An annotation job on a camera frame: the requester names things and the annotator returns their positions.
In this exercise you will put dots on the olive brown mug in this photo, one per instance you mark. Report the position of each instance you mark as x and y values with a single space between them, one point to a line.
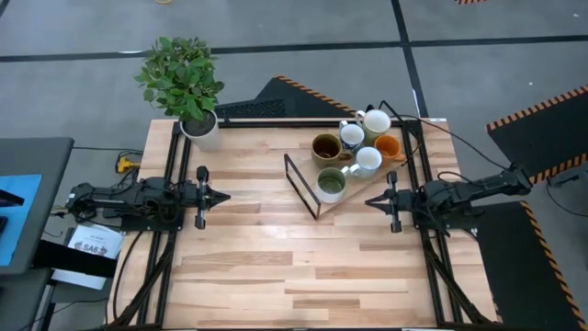
326 148

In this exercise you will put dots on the black hazard-striped triangular floor mat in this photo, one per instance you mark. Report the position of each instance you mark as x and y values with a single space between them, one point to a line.
285 99

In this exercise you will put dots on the orange mug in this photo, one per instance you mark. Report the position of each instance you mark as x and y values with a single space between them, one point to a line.
389 147

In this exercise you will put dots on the black aluminium extrusion frame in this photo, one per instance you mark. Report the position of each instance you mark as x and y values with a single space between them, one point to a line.
174 142
432 257

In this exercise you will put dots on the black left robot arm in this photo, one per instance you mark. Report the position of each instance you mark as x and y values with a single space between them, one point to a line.
138 200

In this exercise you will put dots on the pale green mug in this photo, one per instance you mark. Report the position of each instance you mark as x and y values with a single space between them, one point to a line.
376 122

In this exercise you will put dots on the grey desk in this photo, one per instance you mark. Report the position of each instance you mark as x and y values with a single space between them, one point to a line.
32 156

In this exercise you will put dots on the green plant in white pot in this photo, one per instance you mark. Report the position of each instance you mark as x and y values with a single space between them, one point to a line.
181 78

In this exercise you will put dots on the white printed booklet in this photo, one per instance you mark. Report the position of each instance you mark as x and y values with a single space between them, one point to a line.
94 241

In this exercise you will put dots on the blue desk pad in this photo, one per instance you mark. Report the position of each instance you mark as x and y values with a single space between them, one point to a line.
18 220

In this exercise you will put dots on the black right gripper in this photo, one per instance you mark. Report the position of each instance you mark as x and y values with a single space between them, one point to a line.
399 202

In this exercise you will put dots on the pale blue mug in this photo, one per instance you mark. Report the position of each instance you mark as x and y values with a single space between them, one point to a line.
368 160

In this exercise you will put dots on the wooden shelf riser black frame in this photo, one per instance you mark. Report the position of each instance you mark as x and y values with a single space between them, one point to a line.
303 170

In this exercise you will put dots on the black aluminium crossbar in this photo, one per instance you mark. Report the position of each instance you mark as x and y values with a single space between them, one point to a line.
285 123

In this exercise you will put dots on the white mug green inside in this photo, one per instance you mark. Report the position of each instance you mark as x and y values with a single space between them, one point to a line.
331 185

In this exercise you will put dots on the white paper sheet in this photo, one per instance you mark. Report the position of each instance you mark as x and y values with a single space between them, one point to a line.
78 279

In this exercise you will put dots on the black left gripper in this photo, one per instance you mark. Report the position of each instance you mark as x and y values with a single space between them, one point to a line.
202 197

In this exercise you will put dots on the white enamel mug blue rim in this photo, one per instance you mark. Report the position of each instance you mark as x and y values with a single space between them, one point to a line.
352 134

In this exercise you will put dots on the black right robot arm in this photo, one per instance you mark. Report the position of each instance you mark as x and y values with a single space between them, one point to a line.
464 195

